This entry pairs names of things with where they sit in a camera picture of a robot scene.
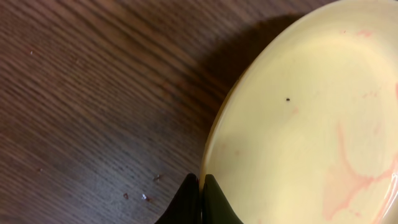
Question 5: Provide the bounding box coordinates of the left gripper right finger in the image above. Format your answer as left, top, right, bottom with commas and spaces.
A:
202, 174, 243, 224

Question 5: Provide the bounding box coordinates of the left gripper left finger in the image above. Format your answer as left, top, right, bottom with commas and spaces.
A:
155, 174, 201, 224

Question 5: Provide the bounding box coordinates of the yellow plate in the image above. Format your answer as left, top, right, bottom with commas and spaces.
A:
201, 1, 397, 223

